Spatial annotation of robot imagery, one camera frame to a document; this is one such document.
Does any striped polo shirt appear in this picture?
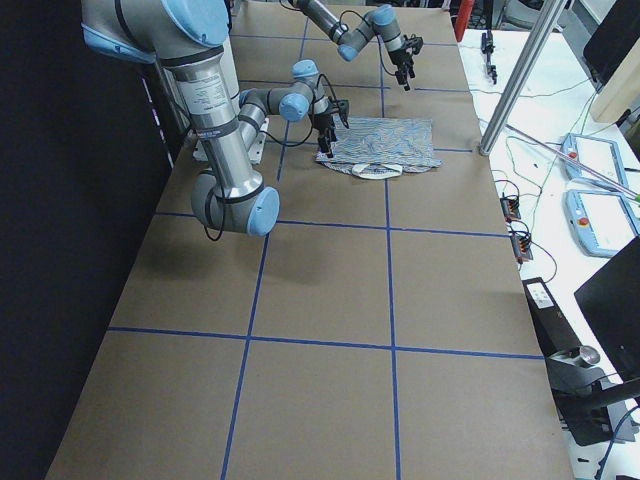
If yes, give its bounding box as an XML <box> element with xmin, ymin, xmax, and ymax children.
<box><xmin>315</xmin><ymin>117</ymin><xmax>442</xmax><ymax>180</ymax></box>

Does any red cylinder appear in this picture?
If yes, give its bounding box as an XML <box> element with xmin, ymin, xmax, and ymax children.
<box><xmin>454</xmin><ymin>0</ymin><xmax>475</xmax><ymax>42</ymax></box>

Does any lower blue teach pendant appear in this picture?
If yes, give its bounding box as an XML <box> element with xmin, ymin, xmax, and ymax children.
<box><xmin>563</xmin><ymin>189</ymin><xmax>639</xmax><ymax>258</ymax></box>

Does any lower small circuit board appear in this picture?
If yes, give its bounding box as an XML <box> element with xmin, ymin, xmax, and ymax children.
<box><xmin>510</xmin><ymin>232</ymin><xmax>533</xmax><ymax>264</ymax></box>

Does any white camera pole base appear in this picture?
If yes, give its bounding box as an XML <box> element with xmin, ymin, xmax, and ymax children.
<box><xmin>189</xmin><ymin>19</ymin><xmax>271</xmax><ymax>165</ymax></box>

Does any black stand with metal knob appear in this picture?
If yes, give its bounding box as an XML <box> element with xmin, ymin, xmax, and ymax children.
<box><xmin>545</xmin><ymin>352</ymin><xmax>639</xmax><ymax>446</ymax></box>

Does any aluminium frame post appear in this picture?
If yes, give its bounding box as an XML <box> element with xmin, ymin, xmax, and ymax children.
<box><xmin>478</xmin><ymin>0</ymin><xmax>565</xmax><ymax>156</ymax></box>

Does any black box with label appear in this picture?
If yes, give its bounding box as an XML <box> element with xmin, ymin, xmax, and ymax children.
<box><xmin>522</xmin><ymin>277</ymin><xmax>579</xmax><ymax>357</ymax></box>

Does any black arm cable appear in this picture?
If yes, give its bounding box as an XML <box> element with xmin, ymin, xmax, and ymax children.
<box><xmin>201</xmin><ymin>73</ymin><xmax>351</xmax><ymax>243</ymax></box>
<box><xmin>337</xmin><ymin>6</ymin><xmax>401</xmax><ymax>76</ymax></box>

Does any small circuit board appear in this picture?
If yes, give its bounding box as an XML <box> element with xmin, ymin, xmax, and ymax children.
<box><xmin>500</xmin><ymin>196</ymin><xmax>521</xmax><ymax>223</ymax></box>
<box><xmin>510</xmin><ymin>232</ymin><xmax>533</xmax><ymax>264</ymax></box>

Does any metal rod green tip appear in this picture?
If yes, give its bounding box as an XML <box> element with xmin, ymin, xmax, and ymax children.
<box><xmin>506</xmin><ymin>124</ymin><xmax>639</xmax><ymax>203</ymax></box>

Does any black monitor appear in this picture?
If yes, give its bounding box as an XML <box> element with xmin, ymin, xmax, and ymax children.
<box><xmin>574</xmin><ymin>238</ymin><xmax>640</xmax><ymax>380</ymax></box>

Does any upper small circuit board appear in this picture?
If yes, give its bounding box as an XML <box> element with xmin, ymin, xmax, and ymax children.
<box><xmin>500</xmin><ymin>196</ymin><xmax>521</xmax><ymax>223</ymax></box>

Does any upper blue teach pendant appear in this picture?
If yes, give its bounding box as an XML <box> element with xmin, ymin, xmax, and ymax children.
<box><xmin>561</xmin><ymin>133</ymin><xmax>629</xmax><ymax>187</ymax></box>

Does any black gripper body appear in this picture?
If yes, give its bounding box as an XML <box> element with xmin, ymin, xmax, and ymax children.
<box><xmin>391</xmin><ymin>50</ymin><xmax>415</xmax><ymax>91</ymax></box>
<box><xmin>312</xmin><ymin>113</ymin><xmax>337</xmax><ymax>158</ymax></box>

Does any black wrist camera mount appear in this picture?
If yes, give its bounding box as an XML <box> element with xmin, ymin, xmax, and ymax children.
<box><xmin>404</xmin><ymin>34</ymin><xmax>424</xmax><ymax>56</ymax></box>
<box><xmin>332</xmin><ymin>99</ymin><xmax>349</xmax><ymax>129</ymax></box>

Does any blue teach pendant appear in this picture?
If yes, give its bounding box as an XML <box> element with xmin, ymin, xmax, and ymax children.
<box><xmin>561</xmin><ymin>133</ymin><xmax>629</xmax><ymax>187</ymax></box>
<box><xmin>563</xmin><ymin>189</ymin><xmax>639</xmax><ymax>258</ymax></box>

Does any black selfie stick tool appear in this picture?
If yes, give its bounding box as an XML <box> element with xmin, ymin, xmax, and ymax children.
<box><xmin>481</xmin><ymin>28</ymin><xmax>498</xmax><ymax>85</ymax></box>

